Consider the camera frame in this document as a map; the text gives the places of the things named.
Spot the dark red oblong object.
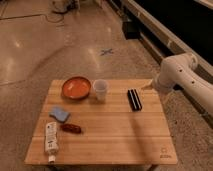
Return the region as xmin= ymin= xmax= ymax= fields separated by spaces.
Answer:
xmin=60 ymin=124 xmax=82 ymax=134

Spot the white tube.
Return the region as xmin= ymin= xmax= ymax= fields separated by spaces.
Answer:
xmin=45 ymin=122 xmax=59 ymax=163

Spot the orange bowl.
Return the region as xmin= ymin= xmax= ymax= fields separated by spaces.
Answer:
xmin=62 ymin=76 xmax=91 ymax=100

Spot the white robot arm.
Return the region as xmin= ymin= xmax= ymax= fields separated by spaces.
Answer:
xmin=141 ymin=53 xmax=213 ymax=117

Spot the black box on floor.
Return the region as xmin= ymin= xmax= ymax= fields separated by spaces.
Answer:
xmin=122 ymin=22 xmax=140 ymax=39

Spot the white device with cable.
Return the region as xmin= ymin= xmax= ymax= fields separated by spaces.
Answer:
xmin=44 ymin=0 xmax=81 ymax=25

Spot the wooden table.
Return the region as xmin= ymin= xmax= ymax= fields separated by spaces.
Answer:
xmin=25 ymin=79 xmax=177 ymax=165

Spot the blue sponge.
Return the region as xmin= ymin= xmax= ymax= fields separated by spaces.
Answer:
xmin=49 ymin=107 xmax=70 ymax=123

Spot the white ceramic cup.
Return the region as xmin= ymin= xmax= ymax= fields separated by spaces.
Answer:
xmin=93 ymin=79 xmax=108 ymax=101

